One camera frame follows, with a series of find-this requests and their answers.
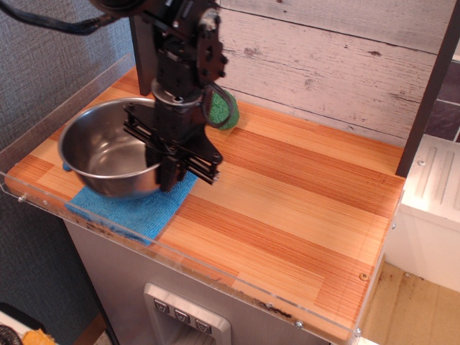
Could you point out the grey cabinet with dispenser panel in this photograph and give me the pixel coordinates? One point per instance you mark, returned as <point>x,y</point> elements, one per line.
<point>147,302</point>

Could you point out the dark left shelf post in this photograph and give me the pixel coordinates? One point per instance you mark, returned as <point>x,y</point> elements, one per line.
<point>143,40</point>

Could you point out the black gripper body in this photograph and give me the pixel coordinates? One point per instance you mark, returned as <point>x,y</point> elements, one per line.
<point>178,129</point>

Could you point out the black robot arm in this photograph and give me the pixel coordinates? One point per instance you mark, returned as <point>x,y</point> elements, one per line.
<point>183,46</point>

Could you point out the stainless steel bowl pan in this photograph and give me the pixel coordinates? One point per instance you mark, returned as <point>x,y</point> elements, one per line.
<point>106,158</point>

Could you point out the dark shelf post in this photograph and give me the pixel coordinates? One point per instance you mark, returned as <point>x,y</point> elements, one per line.
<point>439,71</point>
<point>143,40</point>

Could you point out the clear acrylic table guard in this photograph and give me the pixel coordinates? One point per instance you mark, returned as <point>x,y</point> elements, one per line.
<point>297,221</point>

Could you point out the blue cloth napkin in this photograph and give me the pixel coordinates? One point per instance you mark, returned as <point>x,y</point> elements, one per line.
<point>142,219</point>

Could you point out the dark right shelf post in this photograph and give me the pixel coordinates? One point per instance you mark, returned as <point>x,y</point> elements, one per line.
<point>439,71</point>

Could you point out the green toy broccoli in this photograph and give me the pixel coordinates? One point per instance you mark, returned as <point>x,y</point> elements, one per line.
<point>220,116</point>

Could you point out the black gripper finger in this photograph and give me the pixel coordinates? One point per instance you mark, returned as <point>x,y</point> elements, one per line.
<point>153,155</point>
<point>172,171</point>

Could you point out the orange object at corner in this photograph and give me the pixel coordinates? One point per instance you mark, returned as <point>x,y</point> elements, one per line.
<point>37,337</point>

